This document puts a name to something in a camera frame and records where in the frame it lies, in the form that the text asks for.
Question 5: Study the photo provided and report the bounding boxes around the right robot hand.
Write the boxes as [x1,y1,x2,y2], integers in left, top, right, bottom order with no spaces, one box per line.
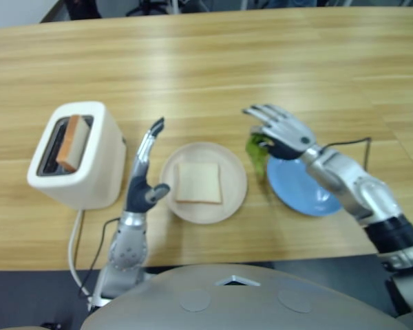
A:
[241,104,317,162]

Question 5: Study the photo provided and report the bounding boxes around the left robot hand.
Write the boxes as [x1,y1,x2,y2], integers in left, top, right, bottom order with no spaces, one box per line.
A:
[125,117,171,214]

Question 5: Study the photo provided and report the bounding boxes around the green lettuce leaf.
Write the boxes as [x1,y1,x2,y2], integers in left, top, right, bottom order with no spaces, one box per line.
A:
[244,132,275,179]

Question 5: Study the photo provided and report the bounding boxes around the cream toaster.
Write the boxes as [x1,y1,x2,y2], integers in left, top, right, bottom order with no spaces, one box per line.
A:
[26,100,128,210]

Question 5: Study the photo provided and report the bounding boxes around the blue plate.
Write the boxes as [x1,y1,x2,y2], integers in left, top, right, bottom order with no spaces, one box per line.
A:
[266,155,343,217]

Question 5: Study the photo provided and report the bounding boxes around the bread slice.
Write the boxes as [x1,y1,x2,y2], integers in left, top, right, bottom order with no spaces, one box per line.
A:
[173,162,224,206]
[56,114,90,172]

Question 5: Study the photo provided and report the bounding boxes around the beige plate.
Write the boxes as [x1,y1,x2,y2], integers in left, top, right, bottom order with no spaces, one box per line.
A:
[158,142,248,226]

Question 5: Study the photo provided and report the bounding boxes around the robot body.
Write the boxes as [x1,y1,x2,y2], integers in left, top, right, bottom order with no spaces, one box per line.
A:
[79,263,413,330]

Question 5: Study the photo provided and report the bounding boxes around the black cable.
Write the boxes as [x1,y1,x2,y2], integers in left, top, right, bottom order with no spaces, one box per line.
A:
[77,217,122,299]
[320,137,372,171]

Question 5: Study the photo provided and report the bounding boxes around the white cord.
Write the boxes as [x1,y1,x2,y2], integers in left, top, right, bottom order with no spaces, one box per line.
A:
[67,208,91,297]

